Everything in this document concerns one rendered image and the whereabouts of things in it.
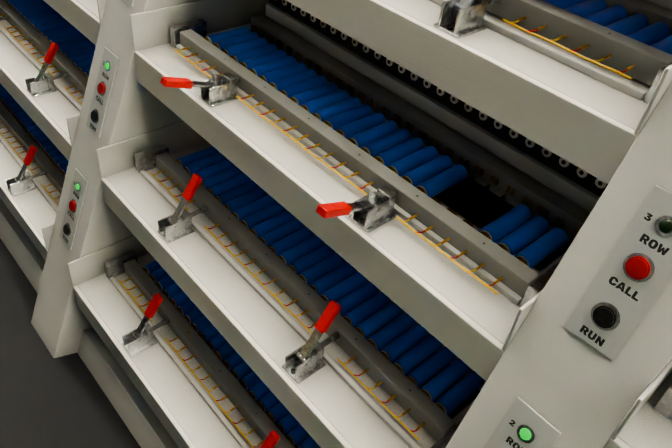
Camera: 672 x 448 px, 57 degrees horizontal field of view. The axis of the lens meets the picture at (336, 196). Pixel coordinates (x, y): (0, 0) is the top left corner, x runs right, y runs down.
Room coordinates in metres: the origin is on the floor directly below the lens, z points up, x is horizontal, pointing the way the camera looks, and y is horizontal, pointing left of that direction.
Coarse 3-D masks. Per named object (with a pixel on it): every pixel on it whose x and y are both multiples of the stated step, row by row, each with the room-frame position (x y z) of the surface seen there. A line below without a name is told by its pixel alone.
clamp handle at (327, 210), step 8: (368, 200) 0.56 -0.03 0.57; (320, 208) 0.50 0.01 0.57; (328, 208) 0.50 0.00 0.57; (336, 208) 0.51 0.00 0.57; (344, 208) 0.51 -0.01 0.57; (352, 208) 0.53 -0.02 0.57; (360, 208) 0.53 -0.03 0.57; (368, 208) 0.54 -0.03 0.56; (328, 216) 0.50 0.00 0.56; (336, 216) 0.51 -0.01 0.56
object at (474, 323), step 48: (240, 0) 0.91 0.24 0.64; (144, 48) 0.80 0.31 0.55; (336, 48) 0.82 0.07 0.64; (192, 96) 0.71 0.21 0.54; (240, 144) 0.65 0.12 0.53; (288, 144) 0.65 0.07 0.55; (480, 144) 0.68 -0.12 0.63; (288, 192) 0.60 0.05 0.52; (336, 192) 0.59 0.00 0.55; (576, 192) 0.61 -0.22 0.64; (336, 240) 0.56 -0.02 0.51; (384, 240) 0.54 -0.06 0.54; (384, 288) 0.52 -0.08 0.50; (432, 288) 0.49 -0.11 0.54; (480, 288) 0.50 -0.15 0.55; (528, 288) 0.48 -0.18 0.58; (480, 336) 0.45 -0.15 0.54
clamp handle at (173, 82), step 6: (162, 78) 0.65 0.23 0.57; (168, 78) 0.66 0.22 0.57; (174, 78) 0.66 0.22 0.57; (180, 78) 0.67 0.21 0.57; (186, 78) 0.68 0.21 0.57; (216, 78) 0.70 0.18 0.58; (162, 84) 0.65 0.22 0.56; (168, 84) 0.65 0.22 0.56; (174, 84) 0.66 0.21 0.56; (180, 84) 0.66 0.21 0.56; (186, 84) 0.67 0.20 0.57; (192, 84) 0.68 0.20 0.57; (198, 84) 0.68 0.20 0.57; (204, 84) 0.69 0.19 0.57; (210, 84) 0.70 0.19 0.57; (216, 84) 0.71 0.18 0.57
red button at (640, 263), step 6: (630, 258) 0.41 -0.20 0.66; (636, 258) 0.41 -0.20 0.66; (642, 258) 0.41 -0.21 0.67; (630, 264) 0.41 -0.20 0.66; (636, 264) 0.41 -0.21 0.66; (642, 264) 0.41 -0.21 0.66; (648, 264) 0.41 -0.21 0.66; (630, 270) 0.41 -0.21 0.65; (636, 270) 0.41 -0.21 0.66; (642, 270) 0.41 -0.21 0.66; (648, 270) 0.40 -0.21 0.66; (630, 276) 0.41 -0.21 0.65; (636, 276) 0.41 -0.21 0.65; (642, 276) 0.40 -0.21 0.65
